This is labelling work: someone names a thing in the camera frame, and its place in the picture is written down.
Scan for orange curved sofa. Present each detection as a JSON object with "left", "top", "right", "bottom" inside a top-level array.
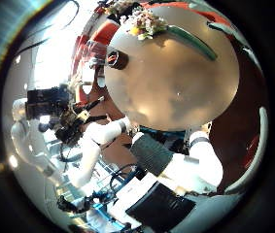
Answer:
[{"left": 70, "top": 1, "right": 242, "bottom": 108}]

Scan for black planter box with plant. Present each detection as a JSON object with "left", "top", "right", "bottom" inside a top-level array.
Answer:
[{"left": 102, "top": 0, "right": 141, "bottom": 17}]

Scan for black looped cable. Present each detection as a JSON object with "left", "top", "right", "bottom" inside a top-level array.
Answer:
[{"left": 109, "top": 162, "right": 140, "bottom": 192}]

